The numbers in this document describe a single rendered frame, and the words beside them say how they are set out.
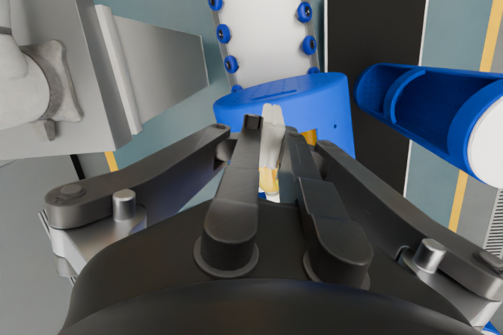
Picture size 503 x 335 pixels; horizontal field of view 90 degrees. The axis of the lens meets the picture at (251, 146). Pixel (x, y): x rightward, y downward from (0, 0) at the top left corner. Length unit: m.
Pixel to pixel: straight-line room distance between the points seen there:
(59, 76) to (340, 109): 0.59
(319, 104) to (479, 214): 2.19
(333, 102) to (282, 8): 0.34
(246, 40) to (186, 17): 1.03
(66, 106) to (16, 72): 0.13
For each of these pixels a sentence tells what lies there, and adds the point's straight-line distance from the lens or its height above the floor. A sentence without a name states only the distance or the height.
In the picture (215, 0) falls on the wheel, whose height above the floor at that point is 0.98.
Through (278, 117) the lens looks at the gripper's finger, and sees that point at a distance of 0.18.
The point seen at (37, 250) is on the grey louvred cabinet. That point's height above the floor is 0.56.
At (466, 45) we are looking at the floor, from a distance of 2.01.
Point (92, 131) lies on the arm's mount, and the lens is 0.72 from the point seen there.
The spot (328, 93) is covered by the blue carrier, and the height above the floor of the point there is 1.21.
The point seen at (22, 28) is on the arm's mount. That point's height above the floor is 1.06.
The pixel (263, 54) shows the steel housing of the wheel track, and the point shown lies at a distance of 0.72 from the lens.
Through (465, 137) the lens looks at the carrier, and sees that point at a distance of 0.83.
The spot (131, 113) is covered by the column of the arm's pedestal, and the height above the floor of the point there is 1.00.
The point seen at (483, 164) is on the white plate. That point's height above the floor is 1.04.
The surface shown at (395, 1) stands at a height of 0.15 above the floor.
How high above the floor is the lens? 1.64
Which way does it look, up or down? 69 degrees down
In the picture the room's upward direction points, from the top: 171 degrees counter-clockwise
